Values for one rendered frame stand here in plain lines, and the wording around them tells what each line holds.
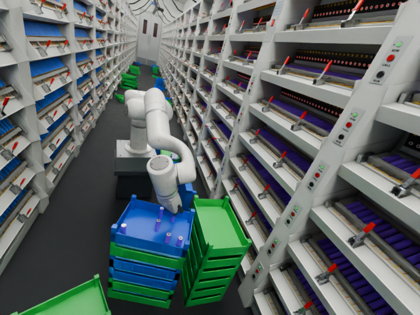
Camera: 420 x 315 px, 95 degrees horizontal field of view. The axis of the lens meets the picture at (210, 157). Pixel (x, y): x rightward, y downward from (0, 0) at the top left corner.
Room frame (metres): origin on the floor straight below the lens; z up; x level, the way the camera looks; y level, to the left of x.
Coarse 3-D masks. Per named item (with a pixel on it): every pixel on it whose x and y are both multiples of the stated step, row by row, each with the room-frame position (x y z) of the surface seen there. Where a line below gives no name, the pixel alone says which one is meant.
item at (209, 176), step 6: (198, 156) 1.90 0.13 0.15; (204, 156) 1.76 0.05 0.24; (198, 162) 1.83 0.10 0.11; (204, 162) 1.77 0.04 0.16; (210, 162) 1.75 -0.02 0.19; (204, 168) 1.68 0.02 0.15; (210, 168) 1.64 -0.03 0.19; (204, 174) 1.58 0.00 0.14; (210, 174) 1.51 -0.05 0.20; (216, 174) 1.55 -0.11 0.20; (210, 180) 1.50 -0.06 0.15; (210, 186) 1.41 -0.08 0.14
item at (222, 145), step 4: (216, 116) 1.93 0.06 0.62; (208, 120) 1.90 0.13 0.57; (212, 120) 1.90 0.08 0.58; (216, 120) 1.94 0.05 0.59; (208, 124) 1.86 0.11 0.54; (208, 128) 1.80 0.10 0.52; (228, 128) 1.76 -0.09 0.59; (212, 132) 1.67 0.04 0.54; (216, 132) 1.67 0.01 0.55; (212, 136) 1.66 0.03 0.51; (216, 136) 1.60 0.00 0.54; (220, 136) 1.59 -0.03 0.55; (216, 140) 1.55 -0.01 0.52; (220, 144) 1.45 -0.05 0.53; (224, 144) 1.45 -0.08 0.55; (220, 148) 1.46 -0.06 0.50; (224, 148) 1.39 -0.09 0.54; (224, 152) 1.36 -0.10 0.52
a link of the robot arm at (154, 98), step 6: (150, 90) 0.80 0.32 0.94; (156, 90) 0.80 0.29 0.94; (144, 96) 0.79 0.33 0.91; (150, 96) 0.77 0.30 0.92; (156, 96) 0.77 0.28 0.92; (162, 96) 0.80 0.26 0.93; (144, 102) 0.77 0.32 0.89; (150, 102) 0.74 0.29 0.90; (156, 102) 0.75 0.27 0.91; (162, 102) 0.77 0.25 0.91; (168, 102) 0.96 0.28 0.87; (144, 108) 0.75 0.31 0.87; (150, 108) 0.72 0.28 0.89; (156, 108) 0.72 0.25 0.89; (162, 108) 0.74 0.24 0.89; (168, 108) 0.92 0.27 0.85; (168, 114) 0.91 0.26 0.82
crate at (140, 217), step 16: (128, 208) 0.63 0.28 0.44; (144, 208) 0.68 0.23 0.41; (128, 224) 0.58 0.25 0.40; (144, 224) 0.60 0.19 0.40; (160, 224) 0.63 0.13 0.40; (176, 224) 0.66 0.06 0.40; (112, 240) 0.48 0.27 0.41; (128, 240) 0.49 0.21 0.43; (144, 240) 0.49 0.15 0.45; (160, 240) 0.55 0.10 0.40; (176, 240) 0.57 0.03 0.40
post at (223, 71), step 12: (240, 12) 1.91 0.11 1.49; (252, 12) 1.96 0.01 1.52; (228, 24) 1.98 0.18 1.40; (240, 24) 1.92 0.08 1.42; (252, 24) 1.97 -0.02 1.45; (228, 36) 1.91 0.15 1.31; (228, 48) 1.91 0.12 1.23; (240, 48) 1.95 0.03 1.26; (228, 72) 1.93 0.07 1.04; (216, 96) 1.91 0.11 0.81; (204, 120) 1.94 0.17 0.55; (204, 132) 1.90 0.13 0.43
